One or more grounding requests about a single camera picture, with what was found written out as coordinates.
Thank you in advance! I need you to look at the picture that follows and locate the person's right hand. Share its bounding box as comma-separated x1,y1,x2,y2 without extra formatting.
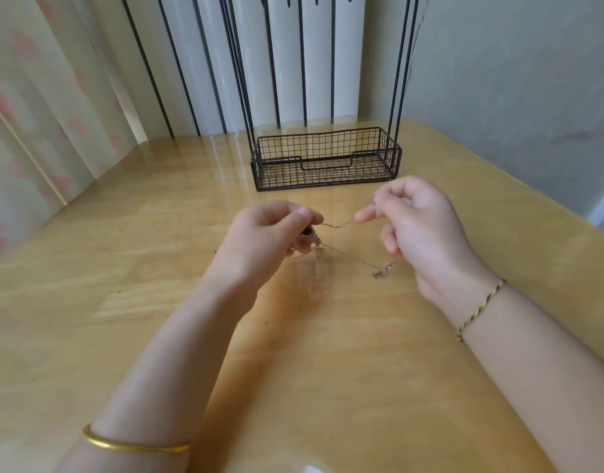
354,174,502,328

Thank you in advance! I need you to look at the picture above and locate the person's left hand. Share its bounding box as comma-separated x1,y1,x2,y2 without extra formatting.
198,198,325,313

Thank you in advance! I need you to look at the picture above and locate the chain necklace with pendant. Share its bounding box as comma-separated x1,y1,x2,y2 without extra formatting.
299,215,400,282

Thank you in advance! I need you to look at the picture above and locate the black wire jewelry rack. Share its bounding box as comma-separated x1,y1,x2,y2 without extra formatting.
219,0,434,192

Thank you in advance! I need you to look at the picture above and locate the person's right forearm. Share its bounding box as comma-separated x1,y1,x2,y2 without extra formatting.
458,288,604,473

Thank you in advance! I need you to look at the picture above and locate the person's left forearm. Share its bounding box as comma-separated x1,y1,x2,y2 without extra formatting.
54,279,252,473

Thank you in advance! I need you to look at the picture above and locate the white black-striped curtain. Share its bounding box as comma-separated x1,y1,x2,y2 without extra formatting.
89,0,369,140

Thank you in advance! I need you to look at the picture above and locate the gold bangle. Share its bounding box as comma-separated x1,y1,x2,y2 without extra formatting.
80,422,193,456

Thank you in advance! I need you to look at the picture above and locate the pink floral curtain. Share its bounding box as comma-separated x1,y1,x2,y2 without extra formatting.
0,0,148,265

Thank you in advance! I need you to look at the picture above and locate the braided cord bracelet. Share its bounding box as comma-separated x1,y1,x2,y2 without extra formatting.
454,279,507,343

